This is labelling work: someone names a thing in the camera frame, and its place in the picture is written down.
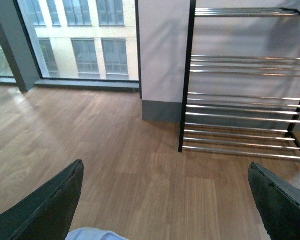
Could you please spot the grey knit sneaker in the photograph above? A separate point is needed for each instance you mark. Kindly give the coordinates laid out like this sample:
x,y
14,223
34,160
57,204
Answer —
x,y
292,5

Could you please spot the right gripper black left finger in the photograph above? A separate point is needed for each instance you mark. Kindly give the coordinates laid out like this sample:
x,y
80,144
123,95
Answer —
x,y
48,212

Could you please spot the dark window frame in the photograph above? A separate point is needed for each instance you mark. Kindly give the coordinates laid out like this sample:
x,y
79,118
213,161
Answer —
x,y
77,44

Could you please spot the black metal shoe rack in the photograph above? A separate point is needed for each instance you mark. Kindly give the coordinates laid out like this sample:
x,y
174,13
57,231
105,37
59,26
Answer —
x,y
242,82

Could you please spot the light blue slipper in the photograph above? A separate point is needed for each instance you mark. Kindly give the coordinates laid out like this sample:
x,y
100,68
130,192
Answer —
x,y
90,233

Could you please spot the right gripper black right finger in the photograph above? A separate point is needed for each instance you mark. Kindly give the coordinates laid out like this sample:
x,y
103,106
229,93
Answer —
x,y
277,201

